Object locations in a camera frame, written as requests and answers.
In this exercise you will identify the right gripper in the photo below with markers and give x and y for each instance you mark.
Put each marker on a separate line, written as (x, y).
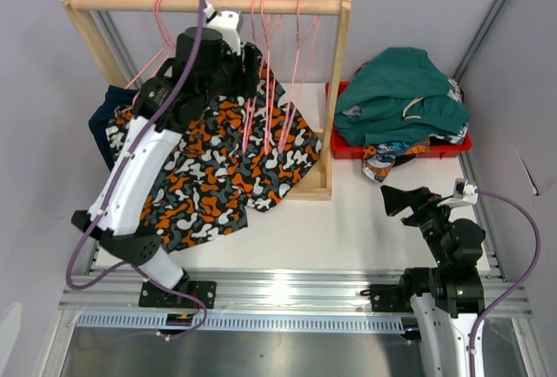
(419, 198)

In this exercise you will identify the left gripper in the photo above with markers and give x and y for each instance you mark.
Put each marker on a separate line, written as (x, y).
(240, 82)

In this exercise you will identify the blue patterned shorts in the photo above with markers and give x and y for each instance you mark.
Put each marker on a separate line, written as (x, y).
(391, 157)

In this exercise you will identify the pink hanger camouflage shorts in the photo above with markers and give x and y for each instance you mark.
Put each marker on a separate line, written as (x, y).
(253, 72)

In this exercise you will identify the orange camouflage shorts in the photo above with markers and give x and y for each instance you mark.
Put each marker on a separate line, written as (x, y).
(215, 174)

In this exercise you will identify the black shorts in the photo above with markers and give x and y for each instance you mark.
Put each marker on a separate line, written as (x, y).
(403, 159)

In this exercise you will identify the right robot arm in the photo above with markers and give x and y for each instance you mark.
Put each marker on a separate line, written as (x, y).
(448, 298)

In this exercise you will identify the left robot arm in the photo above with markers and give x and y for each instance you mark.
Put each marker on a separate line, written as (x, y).
(208, 63)

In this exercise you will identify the pink hanger far left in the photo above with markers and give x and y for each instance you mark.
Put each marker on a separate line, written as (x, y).
(150, 51)

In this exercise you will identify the navy blue shorts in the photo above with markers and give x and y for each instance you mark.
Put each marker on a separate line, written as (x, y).
(98, 122)

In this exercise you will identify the wooden clothes rack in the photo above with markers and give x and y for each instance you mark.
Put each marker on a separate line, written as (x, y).
(317, 184)

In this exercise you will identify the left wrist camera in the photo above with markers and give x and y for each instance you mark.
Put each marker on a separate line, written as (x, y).
(227, 23)

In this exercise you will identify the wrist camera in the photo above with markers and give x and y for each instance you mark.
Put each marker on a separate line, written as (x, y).
(227, 23)
(464, 194)

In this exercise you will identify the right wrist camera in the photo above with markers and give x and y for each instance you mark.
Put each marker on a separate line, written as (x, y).
(464, 194)

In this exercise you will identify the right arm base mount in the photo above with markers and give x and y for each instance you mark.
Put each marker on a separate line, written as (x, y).
(387, 298)

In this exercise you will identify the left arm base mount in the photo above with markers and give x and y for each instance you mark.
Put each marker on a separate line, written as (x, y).
(204, 291)

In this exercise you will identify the slotted cable duct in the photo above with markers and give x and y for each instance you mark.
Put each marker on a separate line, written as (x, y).
(244, 322)

